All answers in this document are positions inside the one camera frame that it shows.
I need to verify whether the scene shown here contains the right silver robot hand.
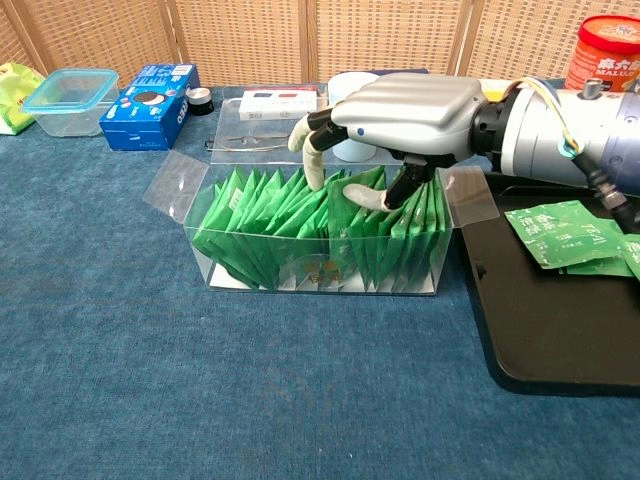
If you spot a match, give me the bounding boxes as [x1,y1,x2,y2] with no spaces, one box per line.
[288,74,486,214]

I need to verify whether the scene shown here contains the clear box of green sachets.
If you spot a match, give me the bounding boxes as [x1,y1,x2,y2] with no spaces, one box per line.
[142,84,501,297]

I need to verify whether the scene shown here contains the white box red blue print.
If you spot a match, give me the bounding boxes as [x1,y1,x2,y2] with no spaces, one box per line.
[238,88,321,122]

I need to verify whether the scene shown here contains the blue Oreo cookie box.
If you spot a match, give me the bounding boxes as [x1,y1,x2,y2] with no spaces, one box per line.
[98,63,201,152]

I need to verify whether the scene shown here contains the thin-framed eyeglasses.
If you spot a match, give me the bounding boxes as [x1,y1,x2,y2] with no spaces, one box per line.
[204,130,301,152]

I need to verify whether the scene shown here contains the wicker folding screen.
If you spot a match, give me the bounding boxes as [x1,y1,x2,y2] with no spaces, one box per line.
[0,0,640,90]

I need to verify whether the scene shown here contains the orange red round canister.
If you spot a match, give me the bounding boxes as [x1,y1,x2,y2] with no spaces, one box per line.
[564,14,640,94]

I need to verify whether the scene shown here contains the small black silver cylinder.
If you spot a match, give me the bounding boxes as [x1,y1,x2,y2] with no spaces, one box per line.
[185,87,215,117]

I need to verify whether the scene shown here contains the black plastic tray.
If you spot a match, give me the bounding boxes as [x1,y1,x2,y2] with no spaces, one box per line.
[457,172,640,397]

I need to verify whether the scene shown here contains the clear container teal lid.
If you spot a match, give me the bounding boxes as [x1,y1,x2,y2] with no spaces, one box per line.
[20,68,120,139]

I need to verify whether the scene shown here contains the blue carpet table cover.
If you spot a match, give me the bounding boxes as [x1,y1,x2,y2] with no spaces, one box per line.
[0,82,640,480]

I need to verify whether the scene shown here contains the green tissue pack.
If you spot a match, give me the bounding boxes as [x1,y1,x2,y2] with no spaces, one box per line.
[0,62,45,136]

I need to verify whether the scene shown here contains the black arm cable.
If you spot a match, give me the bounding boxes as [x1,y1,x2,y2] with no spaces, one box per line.
[564,142,640,226]

